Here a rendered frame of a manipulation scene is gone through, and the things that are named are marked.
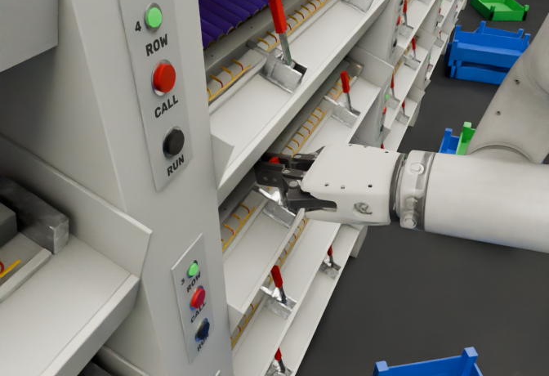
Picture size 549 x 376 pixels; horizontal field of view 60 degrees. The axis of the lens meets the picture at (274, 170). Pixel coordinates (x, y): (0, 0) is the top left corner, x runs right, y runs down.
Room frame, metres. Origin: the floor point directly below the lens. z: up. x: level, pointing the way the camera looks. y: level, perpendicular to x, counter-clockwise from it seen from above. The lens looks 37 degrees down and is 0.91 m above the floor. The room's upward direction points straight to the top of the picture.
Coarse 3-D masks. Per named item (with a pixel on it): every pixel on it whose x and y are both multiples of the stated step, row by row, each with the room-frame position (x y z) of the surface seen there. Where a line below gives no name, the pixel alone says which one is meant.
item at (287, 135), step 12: (336, 72) 0.80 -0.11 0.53; (324, 84) 0.75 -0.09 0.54; (312, 96) 0.70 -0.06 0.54; (312, 108) 0.67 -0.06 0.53; (300, 120) 0.63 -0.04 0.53; (288, 132) 0.59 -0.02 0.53; (276, 144) 0.56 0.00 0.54; (252, 168) 0.50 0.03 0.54; (252, 180) 0.48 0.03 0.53; (240, 192) 0.46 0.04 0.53; (228, 204) 0.43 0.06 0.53; (240, 204) 0.45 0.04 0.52; (228, 216) 0.42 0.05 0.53; (228, 228) 0.41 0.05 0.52
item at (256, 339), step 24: (360, 144) 0.85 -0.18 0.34; (288, 240) 0.59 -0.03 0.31; (312, 240) 0.60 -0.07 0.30; (288, 264) 0.54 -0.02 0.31; (312, 264) 0.55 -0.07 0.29; (264, 288) 0.47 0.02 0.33; (288, 288) 0.50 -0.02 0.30; (264, 312) 0.45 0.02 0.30; (288, 312) 0.44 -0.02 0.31; (240, 336) 0.40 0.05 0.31; (264, 336) 0.41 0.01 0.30; (240, 360) 0.37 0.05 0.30; (264, 360) 0.37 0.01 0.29
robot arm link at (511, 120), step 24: (528, 48) 0.39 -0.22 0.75; (528, 72) 0.38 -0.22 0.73; (504, 96) 0.44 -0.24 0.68; (528, 96) 0.42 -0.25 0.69; (480, 120) 0.46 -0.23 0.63; (504, 120) 0.44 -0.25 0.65; (528, 120) 0.43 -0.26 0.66; (480, 144) 0.43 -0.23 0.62; (504, 144) 0.42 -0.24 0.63; (528, 144) 0.42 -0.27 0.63
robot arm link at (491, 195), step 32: (448, 160) 0.38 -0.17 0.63; (480, 160) 0.38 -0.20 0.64; (512, 160) 0.38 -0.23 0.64; (448, 192) 0.35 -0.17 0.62; (480, 192) 0.34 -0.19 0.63; (512, 192) 0.33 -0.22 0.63; (544, 192) 0.33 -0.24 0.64; (448, 224) 0.34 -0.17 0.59; (480, 224) 0.33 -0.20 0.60; (512, 224) 0.32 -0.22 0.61; (544, 224) 0.31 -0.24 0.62
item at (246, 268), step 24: (360, 48) 0.86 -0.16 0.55; (360, 72) 0.84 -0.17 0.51; (384, 72) 0.83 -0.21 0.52; (336, 96) 0.76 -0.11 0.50; (360, 96) 0.78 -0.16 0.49; (312, 120) 0.67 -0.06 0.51; (336, 120) 0.69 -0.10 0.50; (360, 120) 0.71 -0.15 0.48; (288, 144) 0.60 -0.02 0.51; (312, 144) 0.62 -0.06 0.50; (240, 216) 0.44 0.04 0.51; (264, 216) 0.45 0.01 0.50; (240, 240) 0.41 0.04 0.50; (264, 240) 0.41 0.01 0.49; (240, 264) 0.37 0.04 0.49; (264, 264) 0.38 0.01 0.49; (240, 288) 0.34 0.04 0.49; (240, 312) 0.28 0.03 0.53
